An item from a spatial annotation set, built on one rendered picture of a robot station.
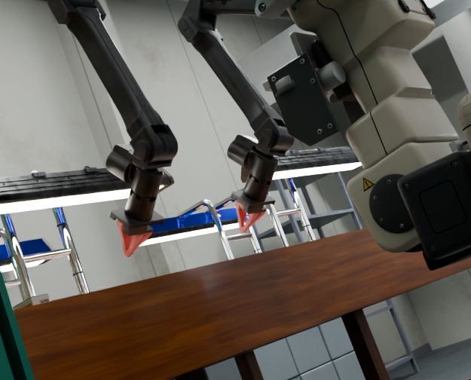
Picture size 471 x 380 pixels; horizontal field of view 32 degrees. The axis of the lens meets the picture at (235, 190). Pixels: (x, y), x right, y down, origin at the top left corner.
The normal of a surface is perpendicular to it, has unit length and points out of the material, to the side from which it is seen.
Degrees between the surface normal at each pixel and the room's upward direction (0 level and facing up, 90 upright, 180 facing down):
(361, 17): 90
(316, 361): 90
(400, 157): 90
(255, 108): 75
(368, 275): 90
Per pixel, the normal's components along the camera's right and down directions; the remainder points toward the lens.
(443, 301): -0.61, 0.06
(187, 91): 0.72, -0.39
